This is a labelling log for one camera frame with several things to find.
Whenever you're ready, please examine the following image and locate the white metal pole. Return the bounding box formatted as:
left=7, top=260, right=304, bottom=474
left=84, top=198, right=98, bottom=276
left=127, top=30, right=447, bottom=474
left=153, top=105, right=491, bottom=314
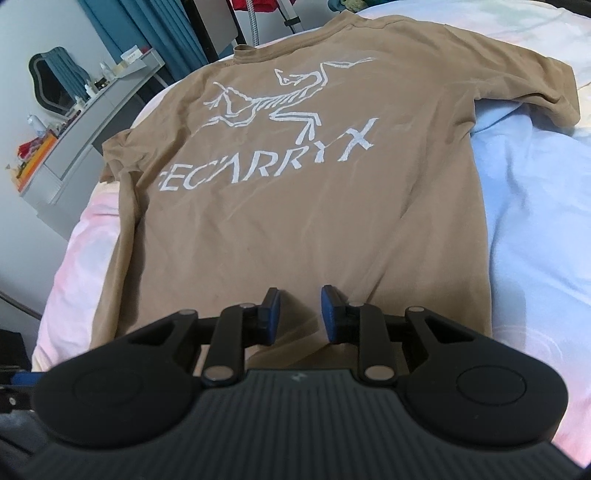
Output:
left=281, top=0, right=302, bottom=34

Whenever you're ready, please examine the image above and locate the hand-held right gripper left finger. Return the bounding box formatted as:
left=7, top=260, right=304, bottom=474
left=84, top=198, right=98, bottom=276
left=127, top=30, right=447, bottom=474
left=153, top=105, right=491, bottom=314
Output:
left=124, top=286, right=281, bottom=387

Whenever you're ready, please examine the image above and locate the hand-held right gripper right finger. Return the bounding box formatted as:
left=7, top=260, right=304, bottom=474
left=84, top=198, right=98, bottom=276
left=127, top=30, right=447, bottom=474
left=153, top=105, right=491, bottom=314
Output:
left=320, top=284, right=477, bottom=384

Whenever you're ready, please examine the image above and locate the wavy framed mirror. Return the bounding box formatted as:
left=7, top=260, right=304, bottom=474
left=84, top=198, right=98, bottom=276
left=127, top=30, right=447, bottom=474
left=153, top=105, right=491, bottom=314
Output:
left=28, top=46, right=89, bottom=117

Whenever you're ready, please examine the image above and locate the grey dresser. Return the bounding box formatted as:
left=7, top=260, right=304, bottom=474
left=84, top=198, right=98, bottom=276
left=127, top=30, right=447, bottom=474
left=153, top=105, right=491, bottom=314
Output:
left=18, top=48, right=168, bottom=207

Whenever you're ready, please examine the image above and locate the red cloth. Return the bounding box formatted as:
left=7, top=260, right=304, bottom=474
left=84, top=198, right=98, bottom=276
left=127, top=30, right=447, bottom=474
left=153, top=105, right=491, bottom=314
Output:
left=230, top=0, right=279, bottom=16

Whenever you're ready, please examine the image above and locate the blue curtain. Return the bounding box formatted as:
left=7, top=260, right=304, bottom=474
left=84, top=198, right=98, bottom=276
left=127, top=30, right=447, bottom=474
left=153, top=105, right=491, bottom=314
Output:
left=78, top=0, right=209, bottom=78

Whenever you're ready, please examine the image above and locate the pastel bed duvet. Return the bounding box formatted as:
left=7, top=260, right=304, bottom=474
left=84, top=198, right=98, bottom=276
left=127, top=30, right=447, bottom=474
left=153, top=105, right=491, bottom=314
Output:
left=31, top=0, right=591, bottom=462

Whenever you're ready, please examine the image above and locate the tan printed t-shirt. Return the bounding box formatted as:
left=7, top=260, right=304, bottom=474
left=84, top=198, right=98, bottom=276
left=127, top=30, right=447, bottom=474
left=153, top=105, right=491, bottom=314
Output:
left=90, top=9, right=581, bottom=365

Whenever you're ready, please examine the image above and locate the orange box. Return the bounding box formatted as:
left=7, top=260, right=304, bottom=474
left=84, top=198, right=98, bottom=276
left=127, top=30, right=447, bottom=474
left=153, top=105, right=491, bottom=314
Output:
left=15, top=136, right=62, bottom=191

